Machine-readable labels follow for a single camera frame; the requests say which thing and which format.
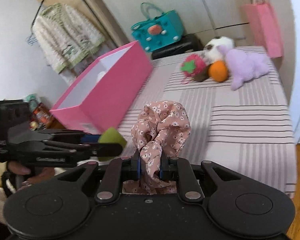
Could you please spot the pink floral scrunchie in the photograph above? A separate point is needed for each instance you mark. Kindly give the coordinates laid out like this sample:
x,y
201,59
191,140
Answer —
x,y
161,129

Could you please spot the purple plush toy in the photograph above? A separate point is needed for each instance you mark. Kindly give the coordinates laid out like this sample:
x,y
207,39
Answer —
x,y
243,66

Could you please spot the cream green knit cardigan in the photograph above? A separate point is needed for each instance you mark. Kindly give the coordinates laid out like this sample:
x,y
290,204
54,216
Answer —
x,y
66,36

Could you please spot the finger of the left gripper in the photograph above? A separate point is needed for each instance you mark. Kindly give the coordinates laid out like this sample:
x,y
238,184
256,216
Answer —
x,y
87,137
82,151

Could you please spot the person left hand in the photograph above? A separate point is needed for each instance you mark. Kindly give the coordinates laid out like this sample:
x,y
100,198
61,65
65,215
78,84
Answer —
x,y
18,169

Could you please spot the red strawberry plush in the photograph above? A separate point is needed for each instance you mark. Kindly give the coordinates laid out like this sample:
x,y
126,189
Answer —
x,y
194,69

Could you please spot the striped table cloth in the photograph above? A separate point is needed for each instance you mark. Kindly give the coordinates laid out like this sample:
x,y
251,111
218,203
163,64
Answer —
x,y
246,130

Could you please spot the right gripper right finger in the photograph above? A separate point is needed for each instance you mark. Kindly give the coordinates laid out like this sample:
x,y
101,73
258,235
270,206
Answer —
x,y
179,170

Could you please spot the black clothes rack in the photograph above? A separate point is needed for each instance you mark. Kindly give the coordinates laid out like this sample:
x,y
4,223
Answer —
x,y
65,2

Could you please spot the white brown plush toy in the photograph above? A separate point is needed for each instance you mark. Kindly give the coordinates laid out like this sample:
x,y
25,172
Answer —
x,y
211,54

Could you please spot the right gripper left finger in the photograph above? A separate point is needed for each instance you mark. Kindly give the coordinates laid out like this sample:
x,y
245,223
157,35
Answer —
x,y
118,171

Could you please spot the pink cardboard box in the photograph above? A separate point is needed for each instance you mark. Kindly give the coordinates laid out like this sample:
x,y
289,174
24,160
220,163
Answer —
x,y
100,97

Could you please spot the teal felt tote bag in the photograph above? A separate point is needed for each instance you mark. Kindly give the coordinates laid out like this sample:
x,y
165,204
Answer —
x,y
160,28

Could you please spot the black suitcase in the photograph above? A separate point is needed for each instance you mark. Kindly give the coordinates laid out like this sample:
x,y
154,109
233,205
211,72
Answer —
x,y
187,43

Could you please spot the orange plush ball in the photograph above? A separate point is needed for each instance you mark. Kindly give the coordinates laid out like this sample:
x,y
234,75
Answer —
x,y
218,71

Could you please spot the green soft object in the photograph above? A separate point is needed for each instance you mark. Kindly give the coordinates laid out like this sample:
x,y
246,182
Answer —
x,y
111,136

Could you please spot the beige wardrobe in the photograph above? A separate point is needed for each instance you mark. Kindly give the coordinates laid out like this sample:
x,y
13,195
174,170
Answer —
x,y
204,18

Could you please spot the pink paper gift bag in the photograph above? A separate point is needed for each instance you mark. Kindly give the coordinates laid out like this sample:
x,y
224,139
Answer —
x,y
265,29

